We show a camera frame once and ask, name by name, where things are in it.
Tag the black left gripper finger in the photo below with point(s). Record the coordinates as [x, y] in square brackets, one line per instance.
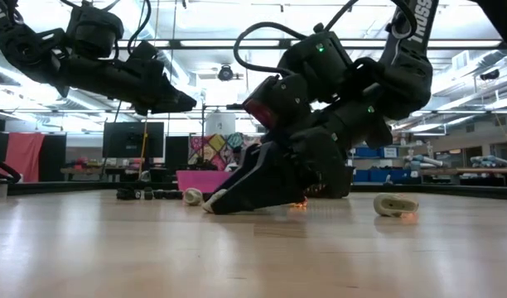
[172, 101]

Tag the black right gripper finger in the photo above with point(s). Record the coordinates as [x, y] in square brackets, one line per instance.
[249, 159]
[270, 190]

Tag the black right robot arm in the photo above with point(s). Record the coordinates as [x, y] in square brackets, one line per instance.
[407, 83]

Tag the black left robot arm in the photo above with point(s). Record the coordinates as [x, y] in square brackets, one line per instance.
[30, 49]

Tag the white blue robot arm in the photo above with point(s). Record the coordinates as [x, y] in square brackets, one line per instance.
[423, 160]
[493, 160]

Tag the orange translucent pumpkin bead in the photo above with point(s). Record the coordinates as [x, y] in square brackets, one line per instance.
[300, 203]

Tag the colourful patchwork quilt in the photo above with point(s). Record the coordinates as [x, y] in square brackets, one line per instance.
[216, 145]

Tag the pink translucent plastic bowl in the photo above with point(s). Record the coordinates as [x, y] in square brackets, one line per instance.
[199, 182]

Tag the yellow pole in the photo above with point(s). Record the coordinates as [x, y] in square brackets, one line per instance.
[144, 149]

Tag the black computer monitor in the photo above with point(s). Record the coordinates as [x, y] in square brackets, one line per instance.
[133, 140]

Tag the blue storage bin white label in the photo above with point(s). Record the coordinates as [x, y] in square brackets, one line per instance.
[388, 152]

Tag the pale green plastic skull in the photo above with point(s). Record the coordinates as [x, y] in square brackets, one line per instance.
[394, 205]
[192, 196]

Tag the cluttered work table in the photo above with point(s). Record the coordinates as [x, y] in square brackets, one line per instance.
[112, 169]

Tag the red hanging cloth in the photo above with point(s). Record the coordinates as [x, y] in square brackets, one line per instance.
[23, 157]

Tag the wooden top workbench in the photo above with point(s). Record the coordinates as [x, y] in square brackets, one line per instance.
[464, 170]

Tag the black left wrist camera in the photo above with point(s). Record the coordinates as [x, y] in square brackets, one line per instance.
[143, 51]

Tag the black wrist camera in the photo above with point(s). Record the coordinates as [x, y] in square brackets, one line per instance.
[278, 99]
[143, 51]

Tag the black overhead camera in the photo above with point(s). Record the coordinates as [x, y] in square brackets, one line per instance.
[225, 73]

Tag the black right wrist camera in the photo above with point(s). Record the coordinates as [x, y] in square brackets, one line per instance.
[278, 99]

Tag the black aluminium table frame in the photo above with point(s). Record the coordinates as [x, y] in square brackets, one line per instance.
[71, 188]

